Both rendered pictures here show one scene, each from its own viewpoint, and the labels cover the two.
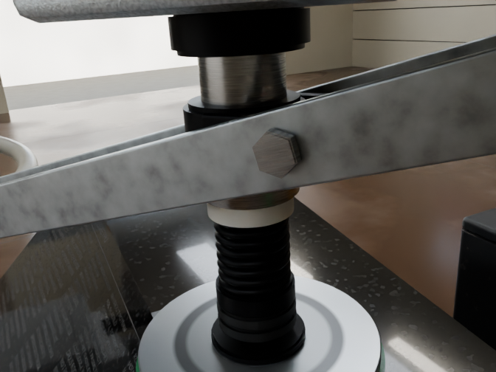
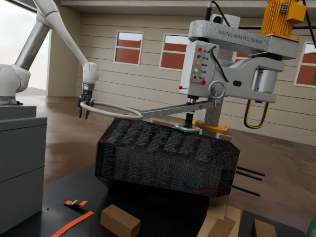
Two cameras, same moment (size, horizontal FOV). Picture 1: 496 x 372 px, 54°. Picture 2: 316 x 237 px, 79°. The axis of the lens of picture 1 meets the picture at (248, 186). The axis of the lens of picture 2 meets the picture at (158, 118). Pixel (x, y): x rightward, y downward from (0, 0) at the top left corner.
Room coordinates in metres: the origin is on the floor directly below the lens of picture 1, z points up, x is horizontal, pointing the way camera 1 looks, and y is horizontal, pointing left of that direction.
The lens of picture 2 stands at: (-0.68, 1.33, 1.15)
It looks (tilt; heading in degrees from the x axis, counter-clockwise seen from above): 9 degrees down; 317
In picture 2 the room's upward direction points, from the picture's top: 9 degrees clockwise
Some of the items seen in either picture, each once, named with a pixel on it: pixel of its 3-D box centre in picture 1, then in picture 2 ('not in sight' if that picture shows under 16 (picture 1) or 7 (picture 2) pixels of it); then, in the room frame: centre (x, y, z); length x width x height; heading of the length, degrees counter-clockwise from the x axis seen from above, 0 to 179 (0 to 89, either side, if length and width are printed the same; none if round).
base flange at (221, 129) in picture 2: not in sight; (207, 125); (0.66, -0.78, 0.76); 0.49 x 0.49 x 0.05; 24
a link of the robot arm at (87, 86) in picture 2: not in sight; (88, 86); (0.83, 0.72, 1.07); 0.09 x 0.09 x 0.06
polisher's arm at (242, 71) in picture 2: not in sight; (238, 81); (0.16, -0.34, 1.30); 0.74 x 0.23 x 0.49; 61
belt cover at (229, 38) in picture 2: not in sight; (241, 44); (0.19, -0.31, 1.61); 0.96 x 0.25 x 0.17; 61
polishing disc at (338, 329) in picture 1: (258, 339); (187, 127); (0.36, 0.00, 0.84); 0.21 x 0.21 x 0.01
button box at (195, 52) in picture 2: not in sight; (196, 63); (0.30, 0.11, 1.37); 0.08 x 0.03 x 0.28; 61
